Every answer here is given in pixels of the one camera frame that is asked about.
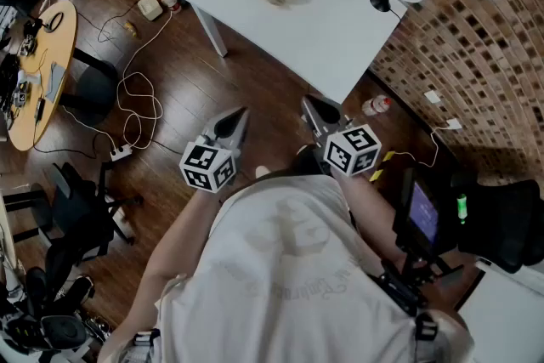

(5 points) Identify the person's white t-shirt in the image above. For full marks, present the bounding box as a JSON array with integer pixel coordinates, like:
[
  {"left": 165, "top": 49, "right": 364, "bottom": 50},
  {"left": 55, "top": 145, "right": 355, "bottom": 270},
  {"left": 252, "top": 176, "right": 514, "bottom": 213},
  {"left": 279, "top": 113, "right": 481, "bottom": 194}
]
[{"left": 152, "top": 173, "right": 475, "bottom": 363}]

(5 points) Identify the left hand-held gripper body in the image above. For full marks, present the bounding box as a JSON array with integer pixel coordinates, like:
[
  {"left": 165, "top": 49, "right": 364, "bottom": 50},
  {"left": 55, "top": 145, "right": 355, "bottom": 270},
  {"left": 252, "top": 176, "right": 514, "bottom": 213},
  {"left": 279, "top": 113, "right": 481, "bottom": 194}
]
[{"left": 179, "top": 127, "right": 244, "bottom": 195}]

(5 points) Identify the black electronics clutter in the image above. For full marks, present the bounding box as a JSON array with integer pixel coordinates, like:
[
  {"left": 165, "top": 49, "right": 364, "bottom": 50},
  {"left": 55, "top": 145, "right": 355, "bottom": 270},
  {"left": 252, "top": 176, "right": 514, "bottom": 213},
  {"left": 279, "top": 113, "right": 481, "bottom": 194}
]
[{"left": 0, "top": 53, "right": 33, "bottom": 120}]

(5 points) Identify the white table leg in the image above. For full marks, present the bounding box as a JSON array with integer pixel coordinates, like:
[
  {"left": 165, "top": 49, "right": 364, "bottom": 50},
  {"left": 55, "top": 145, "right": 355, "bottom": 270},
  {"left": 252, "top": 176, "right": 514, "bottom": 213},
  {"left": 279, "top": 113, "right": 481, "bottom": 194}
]
[{"left": 193, "top": 3, "right": 230, "bottom": 59}]

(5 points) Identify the black machine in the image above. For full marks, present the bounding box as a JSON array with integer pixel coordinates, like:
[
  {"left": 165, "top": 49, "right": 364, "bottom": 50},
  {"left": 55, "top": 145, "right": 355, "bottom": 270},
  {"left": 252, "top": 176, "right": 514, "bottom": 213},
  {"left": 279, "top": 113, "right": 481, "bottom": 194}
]
[{"left": 0, "top": 267, "right": 95, "bottom": 363}]

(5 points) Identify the black mesh office chair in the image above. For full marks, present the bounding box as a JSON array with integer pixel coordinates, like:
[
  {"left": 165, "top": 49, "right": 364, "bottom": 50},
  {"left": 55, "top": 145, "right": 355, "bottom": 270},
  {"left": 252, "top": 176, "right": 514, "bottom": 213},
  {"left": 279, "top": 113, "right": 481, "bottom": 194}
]
[{"left": 450, "top": 172, "right": 544, "bottom": 275}]

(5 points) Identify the person's right forearm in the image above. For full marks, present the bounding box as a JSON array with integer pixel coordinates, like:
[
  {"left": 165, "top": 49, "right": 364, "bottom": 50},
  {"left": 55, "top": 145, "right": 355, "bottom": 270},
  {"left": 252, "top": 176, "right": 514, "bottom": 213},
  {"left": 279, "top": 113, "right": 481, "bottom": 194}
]
[{"left": 335, "top": 172, "right": 411, "bottom": 269}]

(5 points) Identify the black ring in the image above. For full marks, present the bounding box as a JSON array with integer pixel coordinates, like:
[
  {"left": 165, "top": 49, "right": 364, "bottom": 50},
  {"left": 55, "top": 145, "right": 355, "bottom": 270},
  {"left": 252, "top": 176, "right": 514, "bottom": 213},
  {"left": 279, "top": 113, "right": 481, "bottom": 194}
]
[{"left": 45, "top": 11, "right": 65, "bottom": 33}]

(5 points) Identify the white square box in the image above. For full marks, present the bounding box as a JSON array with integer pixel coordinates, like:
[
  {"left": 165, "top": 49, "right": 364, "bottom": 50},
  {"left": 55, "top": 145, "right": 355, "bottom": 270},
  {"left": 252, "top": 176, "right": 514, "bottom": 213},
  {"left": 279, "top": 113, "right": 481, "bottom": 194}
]
[{"left": 137, "top": 0, "right": 165, "bottom": 21}]

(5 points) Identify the black chest rig mount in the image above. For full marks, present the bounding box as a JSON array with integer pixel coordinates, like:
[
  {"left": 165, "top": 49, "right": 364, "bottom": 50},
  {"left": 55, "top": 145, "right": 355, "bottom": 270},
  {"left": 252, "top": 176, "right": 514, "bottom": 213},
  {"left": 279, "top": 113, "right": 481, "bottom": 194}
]
[{"left": 369, "top": 258, "right": 430, "bottom": 318}]

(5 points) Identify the white cabinet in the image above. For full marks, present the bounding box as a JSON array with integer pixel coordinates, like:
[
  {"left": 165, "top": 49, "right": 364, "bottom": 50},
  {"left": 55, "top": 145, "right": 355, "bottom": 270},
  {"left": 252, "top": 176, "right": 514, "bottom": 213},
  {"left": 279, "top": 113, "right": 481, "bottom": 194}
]
[{"left": 458, "top": 261, "right": 544, "bottom": 363}]

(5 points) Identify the black monitor screen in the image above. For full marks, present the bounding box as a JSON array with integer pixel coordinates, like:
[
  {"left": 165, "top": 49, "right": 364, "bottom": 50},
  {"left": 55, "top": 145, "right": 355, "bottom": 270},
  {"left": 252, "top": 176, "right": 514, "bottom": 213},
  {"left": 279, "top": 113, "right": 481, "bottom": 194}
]
[{"left": 393, "top": 168, "right": 445, "bottom": 264}]

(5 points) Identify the red cap plastic bottle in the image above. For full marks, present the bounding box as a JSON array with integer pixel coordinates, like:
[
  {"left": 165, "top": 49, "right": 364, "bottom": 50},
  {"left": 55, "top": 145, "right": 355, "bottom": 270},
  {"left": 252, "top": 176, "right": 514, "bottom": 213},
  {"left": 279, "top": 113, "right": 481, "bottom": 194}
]
[{"left": 361, "top": 94, "right": 394, "bottom": 117}]

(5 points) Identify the left grey harness strap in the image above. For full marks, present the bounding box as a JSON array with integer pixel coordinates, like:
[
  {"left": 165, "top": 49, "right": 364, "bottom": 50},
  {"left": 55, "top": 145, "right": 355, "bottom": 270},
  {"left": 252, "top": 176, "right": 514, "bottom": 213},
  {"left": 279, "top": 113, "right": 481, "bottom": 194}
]
[{"left": 127, "top": 329, "right": 162, "bottom": 363}]

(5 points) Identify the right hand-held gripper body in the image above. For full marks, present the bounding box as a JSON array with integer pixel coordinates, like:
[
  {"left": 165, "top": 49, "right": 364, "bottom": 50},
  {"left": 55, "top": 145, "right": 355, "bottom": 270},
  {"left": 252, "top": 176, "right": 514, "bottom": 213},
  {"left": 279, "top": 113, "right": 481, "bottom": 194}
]
[{"left": 316, "top": 116, "right": 383, "bottom": 178}]

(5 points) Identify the right grey harness strap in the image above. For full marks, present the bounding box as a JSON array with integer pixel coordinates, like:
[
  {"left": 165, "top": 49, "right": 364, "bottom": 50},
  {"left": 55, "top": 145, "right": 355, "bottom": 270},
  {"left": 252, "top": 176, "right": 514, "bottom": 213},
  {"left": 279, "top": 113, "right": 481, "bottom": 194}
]
[{"left": 414, "top": 312, "right": 439, "bottom": 363}]

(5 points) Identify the yellow black floor tape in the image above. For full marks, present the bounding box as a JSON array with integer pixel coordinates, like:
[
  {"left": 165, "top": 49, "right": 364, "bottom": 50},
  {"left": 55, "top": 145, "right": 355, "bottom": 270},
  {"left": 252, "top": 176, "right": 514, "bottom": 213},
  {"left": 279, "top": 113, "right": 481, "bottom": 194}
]
[{"left": 369, "top": 150, "right": 396, "bottom": 183}]

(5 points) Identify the thin white socket cable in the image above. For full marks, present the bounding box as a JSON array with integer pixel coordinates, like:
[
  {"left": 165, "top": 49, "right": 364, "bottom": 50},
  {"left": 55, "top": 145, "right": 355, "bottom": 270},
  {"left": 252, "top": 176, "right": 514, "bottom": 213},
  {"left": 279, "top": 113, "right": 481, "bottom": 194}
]
[{"left": 393, "top": 123, "right": 452, "bottom": 169}]

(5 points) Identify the grey harness strap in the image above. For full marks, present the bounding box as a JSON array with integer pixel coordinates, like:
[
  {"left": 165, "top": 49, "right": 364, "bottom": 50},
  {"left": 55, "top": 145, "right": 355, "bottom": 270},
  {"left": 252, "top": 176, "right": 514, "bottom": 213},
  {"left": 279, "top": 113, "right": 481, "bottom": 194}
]
[
  {"left": 127, "top": 329, "right": 162, "bottom": 363},
  {"left": 414, "top": 312, "right": 439, "bottom": 363}
]

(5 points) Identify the round wooden table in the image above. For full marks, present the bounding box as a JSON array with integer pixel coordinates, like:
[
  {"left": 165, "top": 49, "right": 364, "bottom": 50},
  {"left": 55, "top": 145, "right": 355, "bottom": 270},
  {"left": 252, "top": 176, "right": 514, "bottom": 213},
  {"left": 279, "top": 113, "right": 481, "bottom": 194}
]
[{"left": 7, "top": 0, "right": 120, "bottom": 152}]

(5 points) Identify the person's left forearm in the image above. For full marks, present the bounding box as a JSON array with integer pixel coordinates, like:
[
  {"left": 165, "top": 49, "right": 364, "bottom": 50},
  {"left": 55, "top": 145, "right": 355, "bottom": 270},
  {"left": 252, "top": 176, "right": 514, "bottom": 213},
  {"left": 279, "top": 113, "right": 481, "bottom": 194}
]
[{"left": 97, "top": 182, "right": 229, "bottom": 363}]

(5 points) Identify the white power strip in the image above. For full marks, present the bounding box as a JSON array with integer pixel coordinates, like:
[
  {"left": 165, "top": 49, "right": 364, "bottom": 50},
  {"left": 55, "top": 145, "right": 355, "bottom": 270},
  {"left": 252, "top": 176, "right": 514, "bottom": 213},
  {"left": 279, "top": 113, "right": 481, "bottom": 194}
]
[{"left": 109, "top": 143, "right": 133, "bottom": 162}]

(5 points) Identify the long white cable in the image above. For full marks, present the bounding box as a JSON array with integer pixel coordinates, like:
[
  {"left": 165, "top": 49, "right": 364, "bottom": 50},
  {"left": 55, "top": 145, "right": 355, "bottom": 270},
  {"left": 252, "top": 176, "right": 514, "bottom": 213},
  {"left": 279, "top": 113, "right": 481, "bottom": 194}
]
[{"left": 96, "top": 0, "right": 189, "bottom": 150}]

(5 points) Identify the grey cloth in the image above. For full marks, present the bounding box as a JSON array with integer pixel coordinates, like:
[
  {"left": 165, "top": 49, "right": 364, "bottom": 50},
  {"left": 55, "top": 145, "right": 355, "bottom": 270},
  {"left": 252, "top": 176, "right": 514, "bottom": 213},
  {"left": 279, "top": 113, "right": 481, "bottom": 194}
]
[{"left": 43, "top": 61, "right": 67, "bottom": 103}]

